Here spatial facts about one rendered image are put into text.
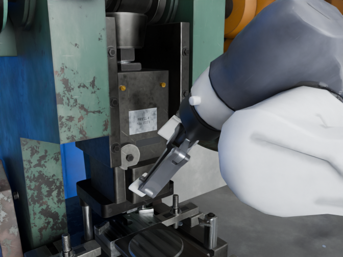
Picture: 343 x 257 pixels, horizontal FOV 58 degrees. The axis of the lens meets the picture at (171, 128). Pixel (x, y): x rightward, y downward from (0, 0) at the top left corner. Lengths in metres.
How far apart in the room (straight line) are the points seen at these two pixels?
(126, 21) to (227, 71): 0.36
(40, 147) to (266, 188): 0.69
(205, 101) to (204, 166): 2.32
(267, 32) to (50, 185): 0.73
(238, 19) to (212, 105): 0.55
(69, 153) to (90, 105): 1.40
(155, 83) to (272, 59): 0.40
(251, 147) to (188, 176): 2.34
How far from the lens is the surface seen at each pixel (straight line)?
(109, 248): 0.80
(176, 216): 0.92
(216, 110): 0.38
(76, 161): 1.99
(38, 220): 0.94
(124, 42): 0.68
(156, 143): 0.71
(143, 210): 0.88
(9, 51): 0.76
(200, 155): 2.62
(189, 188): 2.64
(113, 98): 0.59
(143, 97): 0.67
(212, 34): 0.73
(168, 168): 0.45
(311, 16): 0.32
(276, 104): 0.28
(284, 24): 0.32
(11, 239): 1.01
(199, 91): 0.39
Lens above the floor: 1.21
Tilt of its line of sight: 14 degrees down
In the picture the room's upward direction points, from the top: straight up
